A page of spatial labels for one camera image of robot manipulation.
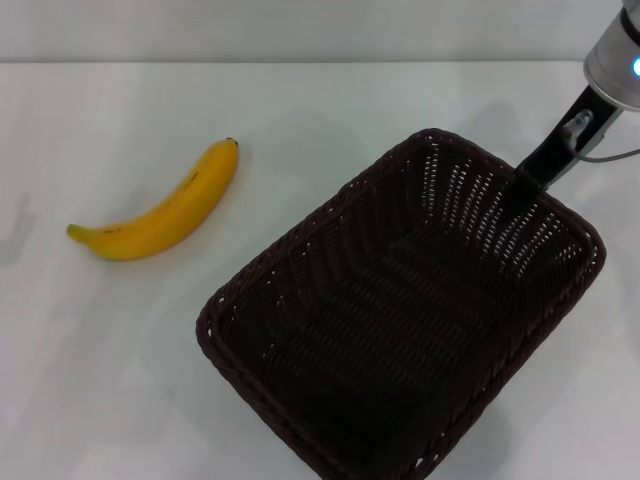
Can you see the dark brown woven basket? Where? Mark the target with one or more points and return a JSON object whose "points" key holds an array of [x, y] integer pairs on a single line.
{"points": [[380, 330]]}

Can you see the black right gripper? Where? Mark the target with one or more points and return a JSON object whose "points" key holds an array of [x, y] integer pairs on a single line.
{"points": [[550, 155]]}

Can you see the yellow banana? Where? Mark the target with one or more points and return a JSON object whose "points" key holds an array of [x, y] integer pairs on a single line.
{"points": [[165, 215]]}

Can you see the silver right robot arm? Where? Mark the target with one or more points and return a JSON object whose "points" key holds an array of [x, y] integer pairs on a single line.
{"points": [[612, 55]]}

